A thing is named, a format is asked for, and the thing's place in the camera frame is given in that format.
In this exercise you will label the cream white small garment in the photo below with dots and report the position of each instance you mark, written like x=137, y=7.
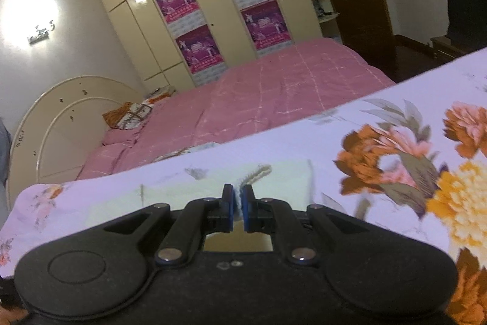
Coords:
x=289, y=180

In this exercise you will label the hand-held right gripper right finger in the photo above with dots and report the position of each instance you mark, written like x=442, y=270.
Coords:
x=247, y=210

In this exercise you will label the cream round headboard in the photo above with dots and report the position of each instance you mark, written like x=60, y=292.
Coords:
x=49, y=127

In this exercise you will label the orange patterned pillow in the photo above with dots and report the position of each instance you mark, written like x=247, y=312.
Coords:
x=127, y=116

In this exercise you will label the wall lamp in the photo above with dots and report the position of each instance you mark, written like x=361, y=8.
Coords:
x=40, y=33

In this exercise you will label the grey curtain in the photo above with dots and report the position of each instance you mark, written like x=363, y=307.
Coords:
x=4, y=153

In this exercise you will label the wooden side table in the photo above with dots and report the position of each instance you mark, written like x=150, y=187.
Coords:
x=451, y=45

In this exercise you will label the pink checked bedspread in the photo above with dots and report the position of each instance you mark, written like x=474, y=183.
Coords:
x=266, y=92

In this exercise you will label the floral printed blanket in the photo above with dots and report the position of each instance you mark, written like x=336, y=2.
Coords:
x=380, y=172

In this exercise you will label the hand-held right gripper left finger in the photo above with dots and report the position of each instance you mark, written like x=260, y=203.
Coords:
x=228, y=210

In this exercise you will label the cream wardrobe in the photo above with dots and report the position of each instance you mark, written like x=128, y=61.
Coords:
x=129, y=24

